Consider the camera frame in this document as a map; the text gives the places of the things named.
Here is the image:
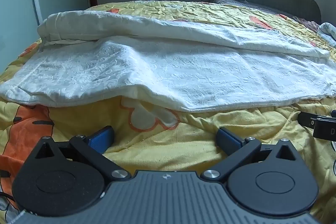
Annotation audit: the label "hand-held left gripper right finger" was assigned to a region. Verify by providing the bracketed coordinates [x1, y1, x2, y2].
[201, 127, 300, 183]

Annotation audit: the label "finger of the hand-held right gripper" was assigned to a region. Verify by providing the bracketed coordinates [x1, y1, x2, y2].
[298, 111, 320, 135]

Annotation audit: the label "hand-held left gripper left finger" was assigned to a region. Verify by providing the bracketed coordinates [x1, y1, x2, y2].
[34, 126, 132, 184]

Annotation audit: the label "white pants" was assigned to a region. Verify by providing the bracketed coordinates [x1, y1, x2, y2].
[0, 10, 336, 113]

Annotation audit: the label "yellow printed blanket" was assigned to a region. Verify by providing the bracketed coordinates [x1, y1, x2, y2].
[0, 0, 336, 224]

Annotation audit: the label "white green patterned cloth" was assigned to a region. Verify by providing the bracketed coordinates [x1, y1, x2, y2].
[316, 22, 336, 47]

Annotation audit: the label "brown cloth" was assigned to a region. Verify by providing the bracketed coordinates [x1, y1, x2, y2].
[293, 17, 319, 31]

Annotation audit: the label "patterned pillow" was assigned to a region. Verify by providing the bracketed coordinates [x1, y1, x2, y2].
[201, 0, 271, 12]

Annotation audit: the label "black cable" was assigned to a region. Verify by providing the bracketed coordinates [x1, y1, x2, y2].
[0, 191, 17, 201]

